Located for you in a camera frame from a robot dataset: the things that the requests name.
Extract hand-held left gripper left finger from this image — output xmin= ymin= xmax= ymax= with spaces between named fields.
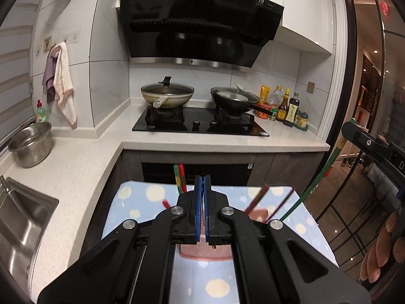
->
xmin=37 ymin=175 xmax=203 ymax=304

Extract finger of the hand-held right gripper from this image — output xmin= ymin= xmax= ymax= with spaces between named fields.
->
xmin=341 ymin=119 xmax=392 ymax=158

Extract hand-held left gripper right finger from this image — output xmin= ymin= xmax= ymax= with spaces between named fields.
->
xmin=204 ymin=175 xmax=371 ymax=304

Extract pink perforated utensil basket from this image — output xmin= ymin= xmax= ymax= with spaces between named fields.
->
xmin=179 ymin=208 xmax=269 ymax=263

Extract purple chopstick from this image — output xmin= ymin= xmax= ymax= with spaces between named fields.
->
xmin=267 ymin=187 xmax=295 ymax=221

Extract person's right hand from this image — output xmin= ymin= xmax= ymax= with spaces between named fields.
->
xmin=359 ymin=211 xmax=400 ymax=282

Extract built-in black oven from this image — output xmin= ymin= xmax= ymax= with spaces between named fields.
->
xmin=141 ymin=161 xmax=254 ymax=187

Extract blue patterned tablecloth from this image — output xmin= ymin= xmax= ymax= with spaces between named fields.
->
xmin=101 ymin=180 xmax=339 ymax=304

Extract small seasoning jars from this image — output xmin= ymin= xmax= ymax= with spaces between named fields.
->
xmin=296 ymin=111 xmax=309 ymax=131

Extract dark vinegar bottle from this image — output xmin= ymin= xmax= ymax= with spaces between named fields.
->
xmin=285 ymin=93 xmax=300 ymax=125

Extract black gas stove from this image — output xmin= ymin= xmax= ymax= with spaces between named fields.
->
xmin=132 ymin=105 xmax=270 ymax=137

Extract brown soy sauce bottle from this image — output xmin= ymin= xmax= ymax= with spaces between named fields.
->
xmin=276 ymin=88 xmax=291 ymax=121

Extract clear oil bottle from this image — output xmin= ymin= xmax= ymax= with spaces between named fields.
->
xmin=269 ymin=85 xmax=283 ymax=108

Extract red seasoning packet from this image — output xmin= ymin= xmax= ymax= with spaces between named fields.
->
xmin=256 ymin=103 xmax=274 ymax=120

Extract black wok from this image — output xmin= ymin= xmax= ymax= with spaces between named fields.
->
xmin=210 ymin=83 xmax=274 ymax=117

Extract beige frying pan with lid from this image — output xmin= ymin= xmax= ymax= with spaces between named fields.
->
xmin=141 ymin=77 xmax=195 ymax=109

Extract stainless steel sink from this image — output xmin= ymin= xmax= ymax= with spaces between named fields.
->
xmin=0 ymin=176 xmax=60 ymax=289

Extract pink towel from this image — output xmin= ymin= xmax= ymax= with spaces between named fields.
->
xmin=53 ymin=42 xmax=78 ymax=129

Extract steel colander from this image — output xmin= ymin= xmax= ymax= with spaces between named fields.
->
xmin=8 ymin=122 xmax=53 ymax=168

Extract black range hood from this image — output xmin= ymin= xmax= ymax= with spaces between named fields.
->
xmin=115 ymin=0 xmax=285 ymax=73

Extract green dish soap bottle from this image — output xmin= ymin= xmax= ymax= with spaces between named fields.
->
xmin=35 ymin=100 xmax=48 ymax=123

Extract purple cloth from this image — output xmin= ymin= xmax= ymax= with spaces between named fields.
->
xmin=42 ymin=47 xmax=60 ymax=104

